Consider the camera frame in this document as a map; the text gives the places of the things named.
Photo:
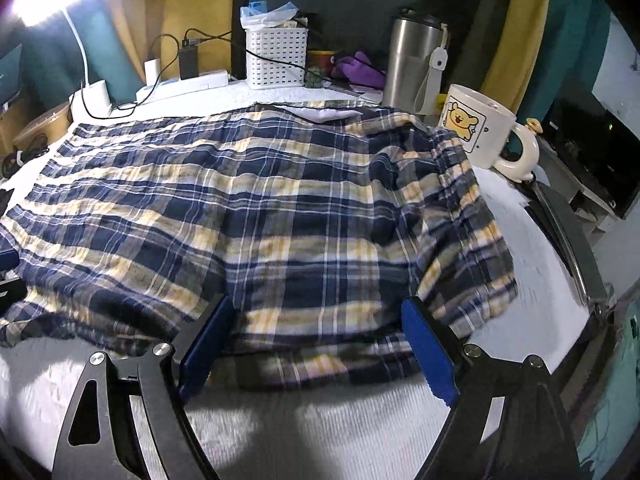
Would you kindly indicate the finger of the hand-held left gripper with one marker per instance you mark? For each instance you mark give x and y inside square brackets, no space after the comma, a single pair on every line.
[7,258]

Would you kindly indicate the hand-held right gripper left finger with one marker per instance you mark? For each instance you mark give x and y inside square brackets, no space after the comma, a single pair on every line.
[205,350]

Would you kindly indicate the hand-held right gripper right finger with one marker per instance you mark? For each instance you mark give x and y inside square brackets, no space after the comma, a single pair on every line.
[430,350]

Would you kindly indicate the blue yellow plaid pants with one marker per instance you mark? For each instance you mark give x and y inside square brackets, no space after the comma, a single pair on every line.
[275,210]

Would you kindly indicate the cardboard box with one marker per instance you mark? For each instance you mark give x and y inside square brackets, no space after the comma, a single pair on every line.
[10,125]

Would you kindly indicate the white desk lamp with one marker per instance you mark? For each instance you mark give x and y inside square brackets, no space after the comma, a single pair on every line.
[92,100]

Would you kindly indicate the tablet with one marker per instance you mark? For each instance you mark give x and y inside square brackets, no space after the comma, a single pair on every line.
[9,77]

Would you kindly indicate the teal curtain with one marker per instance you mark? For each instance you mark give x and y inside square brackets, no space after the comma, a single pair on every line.
[575,45]
[105,55]

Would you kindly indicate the white bear print mug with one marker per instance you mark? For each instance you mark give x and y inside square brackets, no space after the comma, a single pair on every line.
[480,125]

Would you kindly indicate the white charger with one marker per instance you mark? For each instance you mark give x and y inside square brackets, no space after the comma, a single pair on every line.
[152,71]

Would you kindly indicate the white power strip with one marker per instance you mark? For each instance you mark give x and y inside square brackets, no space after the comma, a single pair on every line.
[190,85]

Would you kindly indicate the computer monitor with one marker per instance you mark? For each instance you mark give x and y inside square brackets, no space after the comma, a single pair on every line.
[600,160]

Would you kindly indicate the black charger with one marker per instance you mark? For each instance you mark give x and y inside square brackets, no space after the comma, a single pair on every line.
[189,62]

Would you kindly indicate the stainless steel tumbler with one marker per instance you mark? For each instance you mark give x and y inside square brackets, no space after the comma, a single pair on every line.
[407,65]

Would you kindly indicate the purple cloth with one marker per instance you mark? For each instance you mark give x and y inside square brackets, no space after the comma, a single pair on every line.
[360,70]

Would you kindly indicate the small green figurine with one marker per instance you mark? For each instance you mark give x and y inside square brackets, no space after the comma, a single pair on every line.
[314,77]

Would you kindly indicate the white slatted plastic basket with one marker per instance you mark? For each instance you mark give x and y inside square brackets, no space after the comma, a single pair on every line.
[275,60]

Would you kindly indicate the yellow curtain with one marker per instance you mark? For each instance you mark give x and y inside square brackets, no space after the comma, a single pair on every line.
[165,0]
[520,25]

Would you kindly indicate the red yellow cup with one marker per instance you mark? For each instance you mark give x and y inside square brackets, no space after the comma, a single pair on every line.
[320,60]

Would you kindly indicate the clear blue plastic bag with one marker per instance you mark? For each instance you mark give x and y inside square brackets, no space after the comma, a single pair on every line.
[265,15]

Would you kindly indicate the black metal rail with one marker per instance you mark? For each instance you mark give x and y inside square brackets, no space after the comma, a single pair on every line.
[575,240]

